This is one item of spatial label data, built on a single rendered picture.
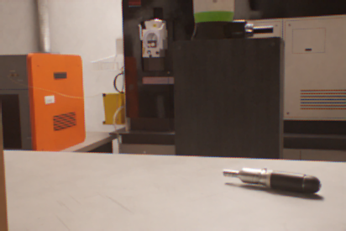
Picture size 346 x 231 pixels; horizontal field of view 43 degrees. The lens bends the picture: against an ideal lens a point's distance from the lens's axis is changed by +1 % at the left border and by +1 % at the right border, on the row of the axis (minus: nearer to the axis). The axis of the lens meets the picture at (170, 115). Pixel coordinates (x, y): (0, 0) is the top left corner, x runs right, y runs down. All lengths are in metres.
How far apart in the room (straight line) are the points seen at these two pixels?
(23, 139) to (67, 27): 1.97
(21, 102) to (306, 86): 1.26
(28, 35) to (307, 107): 2.52
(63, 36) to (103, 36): 0.36
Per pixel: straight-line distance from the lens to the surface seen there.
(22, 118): 1.85
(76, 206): 0.58
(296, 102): 2.11
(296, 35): 2.10
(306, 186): 0.61
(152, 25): 2.14
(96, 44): 3.58
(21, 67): 1.83
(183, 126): 1.35
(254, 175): 0.63
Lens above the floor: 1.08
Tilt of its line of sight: 7 degrees down
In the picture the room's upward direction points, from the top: 1 degrees counter-clockwise
